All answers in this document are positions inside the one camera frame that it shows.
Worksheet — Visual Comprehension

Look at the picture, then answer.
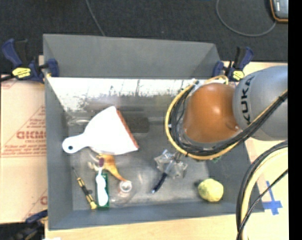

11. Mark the clear plastic bottle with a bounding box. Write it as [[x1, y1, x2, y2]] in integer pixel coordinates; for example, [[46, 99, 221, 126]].
[[110, 179, 134, 205]]

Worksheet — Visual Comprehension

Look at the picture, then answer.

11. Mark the white toothbrush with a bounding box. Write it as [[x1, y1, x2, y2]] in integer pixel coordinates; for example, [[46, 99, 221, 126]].
[[95, 157, 110, 207]]

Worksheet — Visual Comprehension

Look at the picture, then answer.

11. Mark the grey metal bin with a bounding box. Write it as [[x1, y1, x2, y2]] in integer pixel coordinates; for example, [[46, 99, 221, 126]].
[[42, 33, 265, 231]]

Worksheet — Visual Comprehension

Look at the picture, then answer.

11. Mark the black and silver pen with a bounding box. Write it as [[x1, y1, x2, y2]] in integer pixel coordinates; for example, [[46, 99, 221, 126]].
[[151, 164, 173, 194]]

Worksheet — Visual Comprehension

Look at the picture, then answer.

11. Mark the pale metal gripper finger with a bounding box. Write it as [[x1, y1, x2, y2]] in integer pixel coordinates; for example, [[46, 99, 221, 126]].
[[169, 160, 189, 180], [154, 149, 176, 171]]

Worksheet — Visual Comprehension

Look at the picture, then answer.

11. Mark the white dustpan red-brown edge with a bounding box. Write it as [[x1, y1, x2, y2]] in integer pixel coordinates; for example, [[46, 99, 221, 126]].
[[61, 105, 140, 156]]

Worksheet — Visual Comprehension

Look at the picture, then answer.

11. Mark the yellow and black screwdriver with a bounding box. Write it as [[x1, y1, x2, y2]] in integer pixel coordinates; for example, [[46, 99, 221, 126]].
[[71, 166, 98, 210]]

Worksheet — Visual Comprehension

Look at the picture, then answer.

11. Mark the brown cardboard board red print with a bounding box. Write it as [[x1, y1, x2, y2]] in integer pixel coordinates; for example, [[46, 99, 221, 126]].
[[0, 74, 49, 225]]

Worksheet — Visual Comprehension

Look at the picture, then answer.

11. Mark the yellow-green ball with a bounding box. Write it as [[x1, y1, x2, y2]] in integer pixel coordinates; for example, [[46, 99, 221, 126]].
[[197, 178, 225, 203]]

